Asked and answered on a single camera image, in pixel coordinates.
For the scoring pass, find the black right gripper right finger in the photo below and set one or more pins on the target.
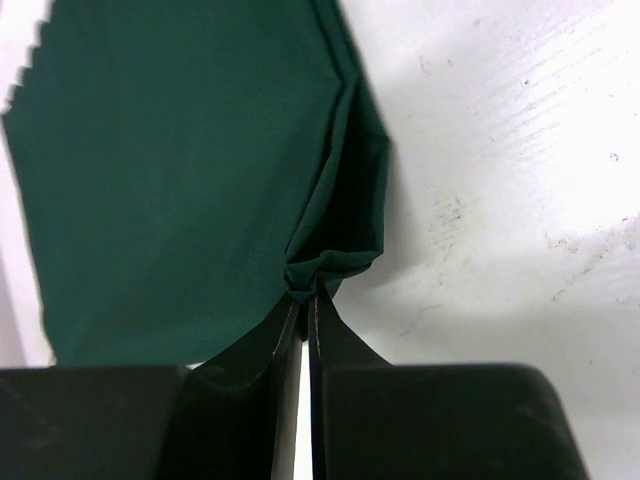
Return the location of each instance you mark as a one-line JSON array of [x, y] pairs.
[[342, 440]]

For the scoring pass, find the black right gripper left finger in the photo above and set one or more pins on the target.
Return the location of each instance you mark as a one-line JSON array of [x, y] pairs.
[[236, 416]]

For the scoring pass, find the dark green cloth placemat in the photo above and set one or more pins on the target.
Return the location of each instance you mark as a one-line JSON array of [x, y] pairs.
[[183, 165]]

